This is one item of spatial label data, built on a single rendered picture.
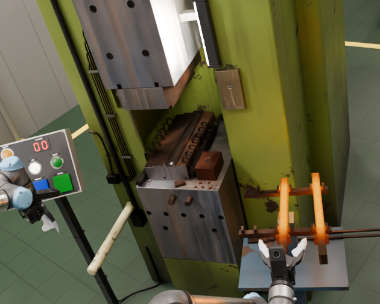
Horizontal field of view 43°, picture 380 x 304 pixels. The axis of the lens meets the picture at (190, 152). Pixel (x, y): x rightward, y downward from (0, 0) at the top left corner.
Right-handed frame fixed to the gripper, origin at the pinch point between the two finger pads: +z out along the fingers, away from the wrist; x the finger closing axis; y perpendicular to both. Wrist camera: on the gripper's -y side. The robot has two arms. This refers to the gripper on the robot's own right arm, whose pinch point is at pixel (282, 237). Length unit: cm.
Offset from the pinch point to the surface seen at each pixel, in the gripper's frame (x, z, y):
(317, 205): 11.7, 16.4, 2.2
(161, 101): -42, 40, -33
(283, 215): -0.2, 12.7, 2.2
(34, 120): -257, 250, 85
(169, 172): -48, 41, 1
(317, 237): 11.2, 0.1, 1.1
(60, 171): -94, 35, -8
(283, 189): -0.5, 26.6, 2.2
